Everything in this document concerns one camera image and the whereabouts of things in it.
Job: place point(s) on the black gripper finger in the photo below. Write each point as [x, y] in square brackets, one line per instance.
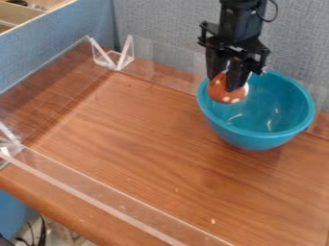
[216, 62]
[237, 74]

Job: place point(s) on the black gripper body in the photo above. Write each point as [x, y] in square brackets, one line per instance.
[236, 34]

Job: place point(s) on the red white-stemmed toy mushroom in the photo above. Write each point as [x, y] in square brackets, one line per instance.
[220, 94]

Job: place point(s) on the blue plastic bowl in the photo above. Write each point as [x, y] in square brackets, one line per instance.
[277, 111]

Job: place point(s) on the clear acrylic back barrier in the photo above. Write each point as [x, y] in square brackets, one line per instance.
[176, 72]

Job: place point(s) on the clear acrylic barrier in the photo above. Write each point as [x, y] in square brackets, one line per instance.
[34, 105]
[176, 72]
[126, 208]

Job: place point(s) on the clear acrylic left barrier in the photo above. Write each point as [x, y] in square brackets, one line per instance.
[34, 105]

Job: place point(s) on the wooden shelf unit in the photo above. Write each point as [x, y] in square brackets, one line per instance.
[19, 12]

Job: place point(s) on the clear acrylic front barrier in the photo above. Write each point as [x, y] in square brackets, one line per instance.
[126, 208]

